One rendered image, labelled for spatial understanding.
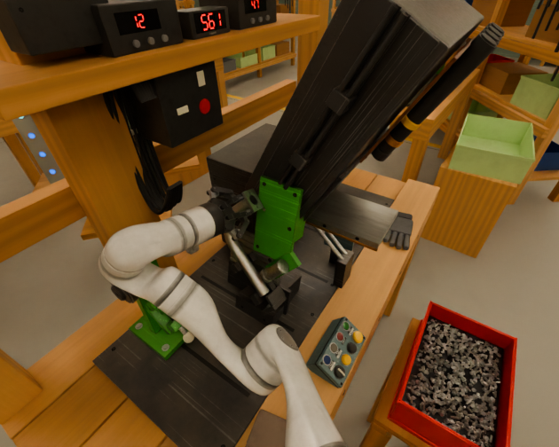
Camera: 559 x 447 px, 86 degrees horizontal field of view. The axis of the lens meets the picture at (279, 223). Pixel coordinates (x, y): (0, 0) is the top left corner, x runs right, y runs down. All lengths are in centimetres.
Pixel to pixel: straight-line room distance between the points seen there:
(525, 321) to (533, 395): 46
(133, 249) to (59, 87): 26
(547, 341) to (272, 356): 201
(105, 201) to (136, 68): 31
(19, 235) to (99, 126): 30
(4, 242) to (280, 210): 59
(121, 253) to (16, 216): 37
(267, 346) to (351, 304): 42
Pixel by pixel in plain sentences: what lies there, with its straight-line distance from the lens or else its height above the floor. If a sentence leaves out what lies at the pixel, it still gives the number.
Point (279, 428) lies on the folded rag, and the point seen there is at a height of 93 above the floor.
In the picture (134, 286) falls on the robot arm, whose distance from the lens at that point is 57.
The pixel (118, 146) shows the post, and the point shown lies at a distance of 79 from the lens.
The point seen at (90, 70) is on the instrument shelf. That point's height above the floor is 154.
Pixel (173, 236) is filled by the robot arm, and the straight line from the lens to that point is 57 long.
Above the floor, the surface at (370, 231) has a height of 113.
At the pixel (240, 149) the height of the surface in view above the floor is 124.
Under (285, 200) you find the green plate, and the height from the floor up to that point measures 124.
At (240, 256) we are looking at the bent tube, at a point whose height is 106.
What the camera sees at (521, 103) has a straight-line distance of 337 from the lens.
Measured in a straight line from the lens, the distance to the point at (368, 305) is 94.
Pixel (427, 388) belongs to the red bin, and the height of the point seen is 88.
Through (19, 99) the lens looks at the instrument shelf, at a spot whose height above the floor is 152.
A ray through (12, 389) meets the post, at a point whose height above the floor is 95.
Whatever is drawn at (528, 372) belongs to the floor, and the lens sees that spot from 220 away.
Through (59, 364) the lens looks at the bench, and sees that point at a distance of 103.
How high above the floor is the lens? 165
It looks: 40 degrees down
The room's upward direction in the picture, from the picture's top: 2 degrees counter-clockwise
